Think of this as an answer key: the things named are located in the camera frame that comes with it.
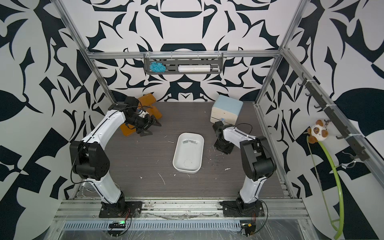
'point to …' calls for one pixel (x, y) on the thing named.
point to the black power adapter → (249, 228)
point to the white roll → (196, 68)
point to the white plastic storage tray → (188, 152)
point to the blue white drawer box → (226, 108)
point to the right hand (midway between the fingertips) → (219, 147)
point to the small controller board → (117, 224)
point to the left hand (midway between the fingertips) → (154, 126)
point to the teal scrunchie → (156, 67)
